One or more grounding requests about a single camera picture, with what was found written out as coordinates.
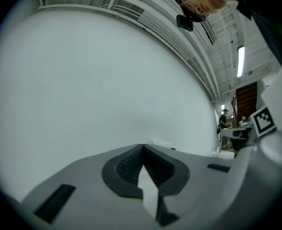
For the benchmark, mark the brown wooden staircase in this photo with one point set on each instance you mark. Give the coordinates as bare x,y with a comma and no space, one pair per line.
246,102

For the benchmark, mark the person's black shirt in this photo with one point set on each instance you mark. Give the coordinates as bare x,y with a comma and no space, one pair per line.
270,20

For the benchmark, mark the long ceiling tube light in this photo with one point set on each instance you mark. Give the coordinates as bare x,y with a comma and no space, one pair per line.
240,61

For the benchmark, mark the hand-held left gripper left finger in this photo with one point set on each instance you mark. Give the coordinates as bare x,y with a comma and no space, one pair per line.
88,176

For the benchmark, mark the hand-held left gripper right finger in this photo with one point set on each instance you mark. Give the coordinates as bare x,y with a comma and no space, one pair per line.
203,181

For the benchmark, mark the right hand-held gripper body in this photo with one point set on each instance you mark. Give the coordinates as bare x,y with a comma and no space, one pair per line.
280,99

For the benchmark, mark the black head-mounted camera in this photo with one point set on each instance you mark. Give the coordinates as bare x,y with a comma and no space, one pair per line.
184,23

